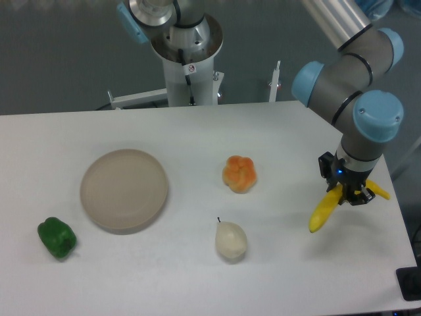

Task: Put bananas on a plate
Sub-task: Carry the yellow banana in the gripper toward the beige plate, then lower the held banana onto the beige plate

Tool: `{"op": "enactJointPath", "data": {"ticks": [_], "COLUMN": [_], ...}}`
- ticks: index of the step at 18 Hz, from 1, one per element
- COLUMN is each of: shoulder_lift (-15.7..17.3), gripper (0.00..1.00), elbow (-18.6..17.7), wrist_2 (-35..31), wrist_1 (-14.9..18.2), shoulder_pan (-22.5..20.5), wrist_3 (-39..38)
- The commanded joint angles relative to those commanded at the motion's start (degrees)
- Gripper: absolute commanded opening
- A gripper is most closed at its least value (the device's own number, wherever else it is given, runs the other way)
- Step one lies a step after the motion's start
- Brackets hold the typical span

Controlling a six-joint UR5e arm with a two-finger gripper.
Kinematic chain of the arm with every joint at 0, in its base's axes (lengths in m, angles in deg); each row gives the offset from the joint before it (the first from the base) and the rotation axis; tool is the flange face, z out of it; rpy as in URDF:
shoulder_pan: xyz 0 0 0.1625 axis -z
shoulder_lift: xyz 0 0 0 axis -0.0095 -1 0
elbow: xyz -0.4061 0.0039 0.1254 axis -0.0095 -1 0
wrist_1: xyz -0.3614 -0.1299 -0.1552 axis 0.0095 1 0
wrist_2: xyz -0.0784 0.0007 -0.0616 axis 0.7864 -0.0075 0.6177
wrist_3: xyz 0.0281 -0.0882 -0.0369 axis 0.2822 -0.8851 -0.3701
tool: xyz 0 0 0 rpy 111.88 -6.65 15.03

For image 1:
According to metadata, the green bell pepper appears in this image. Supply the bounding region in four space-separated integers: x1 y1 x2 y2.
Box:
37 217 78 261

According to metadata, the beige round plate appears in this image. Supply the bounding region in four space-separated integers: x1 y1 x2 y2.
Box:
80 149 168 234

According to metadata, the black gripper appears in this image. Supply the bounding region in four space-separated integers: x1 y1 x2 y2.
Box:
318 151 376 206

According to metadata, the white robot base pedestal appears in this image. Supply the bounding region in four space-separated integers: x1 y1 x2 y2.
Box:
151 14 223 107

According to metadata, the blue plastic bag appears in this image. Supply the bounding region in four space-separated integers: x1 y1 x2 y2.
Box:
355 0 420 21

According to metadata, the black base cable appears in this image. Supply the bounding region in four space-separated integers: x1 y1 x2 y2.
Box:
178 48 197 107

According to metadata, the yellow banana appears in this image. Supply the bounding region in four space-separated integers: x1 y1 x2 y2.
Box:
309 179 391 233

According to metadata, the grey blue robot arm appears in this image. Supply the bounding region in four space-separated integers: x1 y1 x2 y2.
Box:
116 1 404 205

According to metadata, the white metal bracket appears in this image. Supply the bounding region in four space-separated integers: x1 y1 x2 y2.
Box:
107 88 167 109

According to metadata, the white pear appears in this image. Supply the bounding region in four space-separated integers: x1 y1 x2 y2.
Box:
214 217 248 264

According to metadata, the white upright post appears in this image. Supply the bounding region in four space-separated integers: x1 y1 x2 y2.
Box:
268 61 281 103

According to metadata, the black device at edge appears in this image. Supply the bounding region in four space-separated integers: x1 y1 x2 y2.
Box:
396 267 420 302

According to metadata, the orange bread roll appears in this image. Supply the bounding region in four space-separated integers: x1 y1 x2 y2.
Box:
222 155 257 194

